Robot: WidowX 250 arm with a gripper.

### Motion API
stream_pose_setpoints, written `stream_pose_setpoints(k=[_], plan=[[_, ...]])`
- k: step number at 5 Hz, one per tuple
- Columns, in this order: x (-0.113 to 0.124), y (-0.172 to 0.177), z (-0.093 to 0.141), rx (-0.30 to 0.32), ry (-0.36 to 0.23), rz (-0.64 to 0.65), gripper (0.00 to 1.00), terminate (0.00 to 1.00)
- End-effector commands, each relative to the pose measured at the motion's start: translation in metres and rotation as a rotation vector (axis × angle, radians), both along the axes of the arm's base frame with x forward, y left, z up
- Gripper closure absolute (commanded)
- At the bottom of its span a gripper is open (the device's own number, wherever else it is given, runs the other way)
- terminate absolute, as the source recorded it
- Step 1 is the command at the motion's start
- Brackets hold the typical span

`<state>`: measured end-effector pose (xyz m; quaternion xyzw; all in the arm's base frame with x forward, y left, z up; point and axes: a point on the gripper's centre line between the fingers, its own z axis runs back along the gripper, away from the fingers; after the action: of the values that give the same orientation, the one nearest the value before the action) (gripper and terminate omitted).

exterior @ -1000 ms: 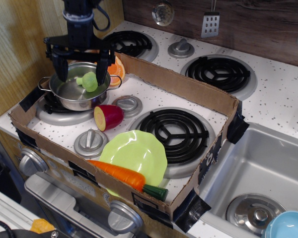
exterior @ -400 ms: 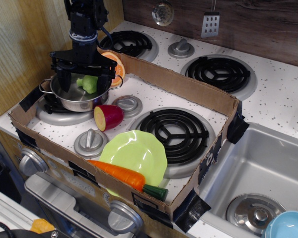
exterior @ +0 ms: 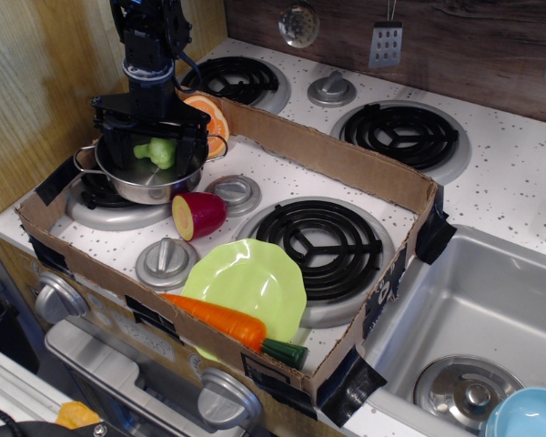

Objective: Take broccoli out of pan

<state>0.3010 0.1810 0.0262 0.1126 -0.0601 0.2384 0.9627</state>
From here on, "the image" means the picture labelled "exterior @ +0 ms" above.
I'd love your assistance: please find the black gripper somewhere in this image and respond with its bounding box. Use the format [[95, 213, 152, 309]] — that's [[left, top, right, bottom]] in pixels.
[[91, 79, 211, 179]]

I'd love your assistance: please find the green toy broccoli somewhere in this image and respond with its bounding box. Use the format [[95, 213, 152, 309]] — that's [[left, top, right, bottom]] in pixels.
[[133, 137, 177, 169]]

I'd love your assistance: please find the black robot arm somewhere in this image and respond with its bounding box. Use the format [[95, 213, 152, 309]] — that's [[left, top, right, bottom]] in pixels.
[[91, 1, 210, 178]]

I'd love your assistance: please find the silver steel pot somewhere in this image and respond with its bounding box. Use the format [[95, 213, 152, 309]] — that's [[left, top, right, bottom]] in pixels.
[[73, 135, 228, 205]]

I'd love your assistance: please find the orange toy citrus half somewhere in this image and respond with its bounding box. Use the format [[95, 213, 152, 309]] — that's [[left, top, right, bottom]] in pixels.
[[184, 95, 230, 158]]

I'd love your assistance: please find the red toy onion half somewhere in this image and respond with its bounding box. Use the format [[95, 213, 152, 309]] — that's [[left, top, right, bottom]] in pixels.
[[172, 192, 228, 241]]

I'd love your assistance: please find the silver stove knob centre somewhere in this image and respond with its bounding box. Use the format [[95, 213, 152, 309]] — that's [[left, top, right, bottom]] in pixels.
[[205, 175, 262, 218]]

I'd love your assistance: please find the silver stove knob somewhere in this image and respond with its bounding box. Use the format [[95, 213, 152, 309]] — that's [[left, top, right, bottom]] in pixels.
[[205, 175, 262, 218], [136, 238, 199, 291], [308, 71, 357, 107]]

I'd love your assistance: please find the silver stove knob front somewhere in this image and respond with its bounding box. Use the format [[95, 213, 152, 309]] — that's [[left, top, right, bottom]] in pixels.
[[136, 238, 199, 291]]

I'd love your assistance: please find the back left black burner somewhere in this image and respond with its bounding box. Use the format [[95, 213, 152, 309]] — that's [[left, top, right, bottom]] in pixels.
[[180, 56, 291, 114]]

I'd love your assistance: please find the brown cardboard fence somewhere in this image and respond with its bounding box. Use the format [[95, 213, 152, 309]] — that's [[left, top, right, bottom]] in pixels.
[[15, 85, 459, 428]]

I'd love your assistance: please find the light green plastic plate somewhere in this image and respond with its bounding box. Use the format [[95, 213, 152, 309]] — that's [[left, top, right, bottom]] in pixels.
[[180, 239, 307, 344]]

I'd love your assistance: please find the silver stove knob back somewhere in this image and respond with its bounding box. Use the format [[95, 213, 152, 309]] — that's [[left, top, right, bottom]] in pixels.
[[308, 71, 357, 107]]

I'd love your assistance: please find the silver oven knob left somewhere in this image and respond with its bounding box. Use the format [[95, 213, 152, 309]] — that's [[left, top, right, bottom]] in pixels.
[[35, 271, 89, 324]]

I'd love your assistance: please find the silver oven knob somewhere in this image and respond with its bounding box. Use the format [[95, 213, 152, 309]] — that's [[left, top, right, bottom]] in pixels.
[[35, 271, 89, 324], [197, 368, 263, 430]]

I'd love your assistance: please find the orange toy carrot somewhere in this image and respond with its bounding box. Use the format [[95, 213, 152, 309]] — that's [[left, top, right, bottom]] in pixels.
[[159, 293, 308, 370]]

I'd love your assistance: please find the front right black burner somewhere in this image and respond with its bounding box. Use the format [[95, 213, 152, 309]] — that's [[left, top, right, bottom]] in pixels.
[[237, 197, 395, 329]]

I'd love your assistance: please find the hanging silver spatula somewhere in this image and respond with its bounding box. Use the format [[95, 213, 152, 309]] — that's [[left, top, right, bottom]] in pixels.
[[369, 0, 403, 69]]

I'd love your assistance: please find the back right black burner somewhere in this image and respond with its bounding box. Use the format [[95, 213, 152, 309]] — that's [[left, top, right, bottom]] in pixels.
[[330, 100, 471, 185]]

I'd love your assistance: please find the silver oven knob right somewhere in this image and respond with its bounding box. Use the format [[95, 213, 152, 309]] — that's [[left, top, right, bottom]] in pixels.
[[197, 368, 263, 430]]

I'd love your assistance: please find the yellow toy piece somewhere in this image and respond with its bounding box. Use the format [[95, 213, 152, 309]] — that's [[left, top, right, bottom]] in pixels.
[[55, 401, 102, 430]]

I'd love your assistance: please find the silver sink basin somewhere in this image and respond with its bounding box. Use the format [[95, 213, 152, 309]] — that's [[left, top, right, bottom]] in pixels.
[[365, 227, 546, 436]]

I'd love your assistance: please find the silver sink drain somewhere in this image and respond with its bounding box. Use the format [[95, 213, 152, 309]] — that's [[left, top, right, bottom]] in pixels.
[[412, 355, 524, 434]]

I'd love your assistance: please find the light blue bowl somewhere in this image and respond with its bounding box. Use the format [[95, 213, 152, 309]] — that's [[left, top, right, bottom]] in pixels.
[[479, 387, 546, 437]]

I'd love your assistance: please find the silver oven door handle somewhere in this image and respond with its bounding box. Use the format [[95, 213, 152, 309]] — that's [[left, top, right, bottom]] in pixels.
[[45, 320, 255, 436]]

